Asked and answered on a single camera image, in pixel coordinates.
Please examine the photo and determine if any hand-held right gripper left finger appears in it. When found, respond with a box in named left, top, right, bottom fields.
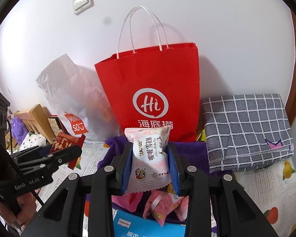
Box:
left=21, top=142, right=134, bottom=237

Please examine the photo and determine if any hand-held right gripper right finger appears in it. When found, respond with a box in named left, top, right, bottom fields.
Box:
left=166, top=142, right=279, bottom=237

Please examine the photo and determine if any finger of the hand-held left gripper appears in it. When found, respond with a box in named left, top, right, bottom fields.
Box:
left=8, top=146, right=46, bottom=160
left=15, top=144, right=82, bottom=176

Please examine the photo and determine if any red snack packet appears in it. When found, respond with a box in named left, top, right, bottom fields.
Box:
left=49, top=132, right=86, bottom=171

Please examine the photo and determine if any purple towel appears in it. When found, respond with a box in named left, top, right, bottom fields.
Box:
left=97, top=136, right=235, bottom=228

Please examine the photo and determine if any white pink snack packet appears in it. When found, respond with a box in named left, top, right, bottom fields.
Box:
left=124, top=126, right=172, bottom=194

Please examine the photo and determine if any person's left hand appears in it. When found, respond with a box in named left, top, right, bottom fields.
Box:
left=0, top=191, right=41, bottom=231

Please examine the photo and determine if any white spotted cloth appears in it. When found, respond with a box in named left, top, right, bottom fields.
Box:
left=18, top=131, right=50, bottom=151

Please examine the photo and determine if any purple plush toy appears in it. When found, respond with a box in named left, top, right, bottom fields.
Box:
left=10, top=117, right=27, bottom=145

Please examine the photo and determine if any patterned box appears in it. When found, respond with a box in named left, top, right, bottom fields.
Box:
left=47, top=115, right=69, bottom=139

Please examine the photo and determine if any wooden headboard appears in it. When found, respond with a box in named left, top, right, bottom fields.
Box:
left=13, top=104, right=56, bottom=145

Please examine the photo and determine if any small yellow packet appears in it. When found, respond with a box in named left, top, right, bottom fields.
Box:
left=196, top=128, right=208, bottom=142

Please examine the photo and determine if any white plastic shopping bag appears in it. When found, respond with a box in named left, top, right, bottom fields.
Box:
left=36, top=53, right=119, bottom=142

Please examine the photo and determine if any blue tissue pack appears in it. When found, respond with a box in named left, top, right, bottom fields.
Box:
left=113, top=210, right=188, bottom=237

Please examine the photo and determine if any grey plaid folded cloth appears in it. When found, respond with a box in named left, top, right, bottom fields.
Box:
left=200, top=93, right=294, bottom=174

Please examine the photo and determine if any fruit print table cover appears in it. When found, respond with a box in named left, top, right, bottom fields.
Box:
left=32, top=141, right=296, bottom=237

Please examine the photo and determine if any red paper bag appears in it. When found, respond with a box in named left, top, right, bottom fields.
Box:
left=94, top=5, right=200, bottom=142

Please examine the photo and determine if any black cable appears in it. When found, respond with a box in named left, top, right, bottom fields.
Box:
left=4, top=118, right=46, bottom=205

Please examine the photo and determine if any white light switch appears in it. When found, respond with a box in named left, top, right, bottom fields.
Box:
left=72, top=0, right=93, bottom=16

